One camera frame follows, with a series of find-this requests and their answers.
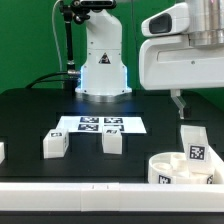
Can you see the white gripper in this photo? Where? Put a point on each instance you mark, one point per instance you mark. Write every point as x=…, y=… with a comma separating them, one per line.
x=170, y=63

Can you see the white round stool seat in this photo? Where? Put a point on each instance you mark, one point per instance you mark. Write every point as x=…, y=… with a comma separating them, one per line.
x=172, y=168

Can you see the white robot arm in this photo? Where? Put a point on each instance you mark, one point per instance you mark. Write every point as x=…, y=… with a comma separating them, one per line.
x=104, y=76

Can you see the white sheet with markers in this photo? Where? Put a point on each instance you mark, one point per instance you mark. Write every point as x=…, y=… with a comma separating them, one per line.
x=95, y=124

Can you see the white right fence bar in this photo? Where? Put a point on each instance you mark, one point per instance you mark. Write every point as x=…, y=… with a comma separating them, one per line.
x=216, y=164

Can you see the white fence bar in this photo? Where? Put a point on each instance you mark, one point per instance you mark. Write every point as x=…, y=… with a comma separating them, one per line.
x=113, y=197
x=216, y=164

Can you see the white front fence bar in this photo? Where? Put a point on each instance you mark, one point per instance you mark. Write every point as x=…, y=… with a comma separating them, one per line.
x=113, y=197

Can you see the white left fence block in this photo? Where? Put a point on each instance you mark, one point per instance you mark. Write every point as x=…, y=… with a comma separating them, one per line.
x=2, y=152

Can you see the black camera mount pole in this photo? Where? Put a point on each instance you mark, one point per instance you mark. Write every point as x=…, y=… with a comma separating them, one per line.
x=78, y=11

